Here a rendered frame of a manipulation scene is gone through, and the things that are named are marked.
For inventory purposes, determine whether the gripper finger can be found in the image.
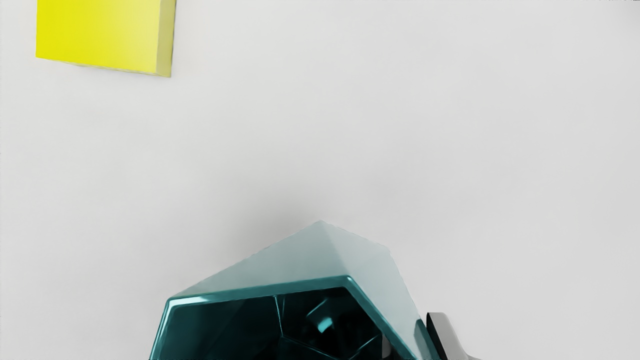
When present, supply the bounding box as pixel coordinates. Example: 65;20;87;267
425;312;483;360

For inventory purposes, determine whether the teal faceted mug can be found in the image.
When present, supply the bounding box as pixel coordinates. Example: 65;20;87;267
149;220;442;360

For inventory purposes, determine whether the yellow block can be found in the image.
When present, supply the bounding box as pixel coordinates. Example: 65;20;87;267
35;0;177;78

